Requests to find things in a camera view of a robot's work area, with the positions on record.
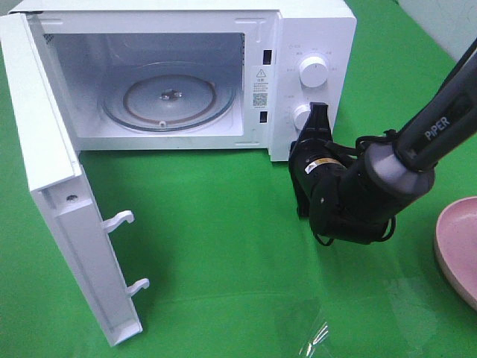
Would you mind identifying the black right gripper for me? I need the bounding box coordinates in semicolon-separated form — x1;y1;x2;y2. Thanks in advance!
288;102;396;242

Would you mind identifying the pink round plate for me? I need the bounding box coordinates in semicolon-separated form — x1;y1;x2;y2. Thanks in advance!
434;196;476;309

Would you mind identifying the white microwave door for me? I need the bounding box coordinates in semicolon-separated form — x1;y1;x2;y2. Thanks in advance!
1;13;149;346

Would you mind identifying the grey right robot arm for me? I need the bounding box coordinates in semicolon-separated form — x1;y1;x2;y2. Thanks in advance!
288;45;476;246

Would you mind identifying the white lower timer knob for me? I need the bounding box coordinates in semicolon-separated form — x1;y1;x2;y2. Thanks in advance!
292;104;311;131

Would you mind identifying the white upper power knob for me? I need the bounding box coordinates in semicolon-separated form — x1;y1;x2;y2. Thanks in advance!
298;54;329;88

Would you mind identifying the white microwave oven body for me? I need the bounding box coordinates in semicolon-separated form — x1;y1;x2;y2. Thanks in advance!
7;1;356;161

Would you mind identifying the glass microwave turntable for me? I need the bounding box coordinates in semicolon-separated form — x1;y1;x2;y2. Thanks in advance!
101;61;242;133

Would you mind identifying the green table cloth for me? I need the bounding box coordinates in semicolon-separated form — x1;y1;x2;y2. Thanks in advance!
0;0;477;358

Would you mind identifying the clear tape strip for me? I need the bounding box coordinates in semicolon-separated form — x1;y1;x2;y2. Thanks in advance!
298;321;331;358

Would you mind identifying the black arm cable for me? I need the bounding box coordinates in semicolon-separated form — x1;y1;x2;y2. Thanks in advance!
312;128;398;247

